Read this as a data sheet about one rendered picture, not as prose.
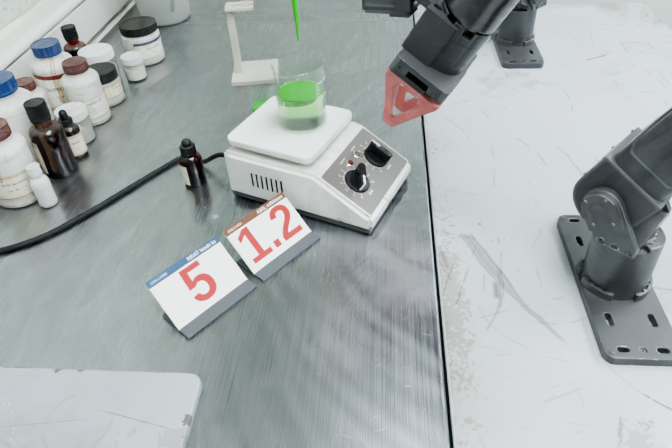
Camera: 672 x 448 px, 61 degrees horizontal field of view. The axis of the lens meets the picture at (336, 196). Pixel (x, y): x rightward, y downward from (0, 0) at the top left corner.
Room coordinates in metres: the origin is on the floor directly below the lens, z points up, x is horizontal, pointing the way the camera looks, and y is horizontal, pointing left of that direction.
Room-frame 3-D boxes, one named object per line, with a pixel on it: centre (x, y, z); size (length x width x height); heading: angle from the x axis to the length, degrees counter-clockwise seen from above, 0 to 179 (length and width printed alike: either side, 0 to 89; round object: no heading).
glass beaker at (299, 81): (0.62, 0.04, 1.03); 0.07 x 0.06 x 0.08; 152
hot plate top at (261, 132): (0.62, 0.05, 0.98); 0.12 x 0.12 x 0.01; 61
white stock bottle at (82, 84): (0.81, 0.38, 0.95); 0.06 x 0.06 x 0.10
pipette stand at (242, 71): (0.94, 0.13, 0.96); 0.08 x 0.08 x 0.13; 3
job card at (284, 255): (0.49, 0.07, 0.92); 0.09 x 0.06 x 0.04; 136
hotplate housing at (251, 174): (0.60, 0.03, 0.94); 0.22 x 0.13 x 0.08; 61
